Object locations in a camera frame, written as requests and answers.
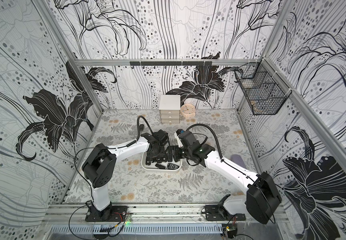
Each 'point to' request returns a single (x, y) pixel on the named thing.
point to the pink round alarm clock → (187, 110)
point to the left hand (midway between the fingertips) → (160, 155)
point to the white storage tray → (152, 167)
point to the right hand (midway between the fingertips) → (173, 150)
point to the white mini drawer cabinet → (169, 107)
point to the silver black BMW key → (172, 166)
